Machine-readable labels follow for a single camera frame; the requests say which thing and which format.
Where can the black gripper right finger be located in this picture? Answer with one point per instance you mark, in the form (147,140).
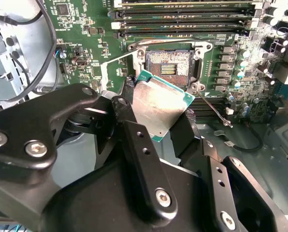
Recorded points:
(218,183)

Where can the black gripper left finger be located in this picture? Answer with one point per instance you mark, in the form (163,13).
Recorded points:
(25,125)

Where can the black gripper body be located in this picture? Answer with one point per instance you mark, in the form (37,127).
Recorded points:
(97,207)

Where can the silver CPU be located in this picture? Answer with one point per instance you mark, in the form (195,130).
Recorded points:
(156,106)

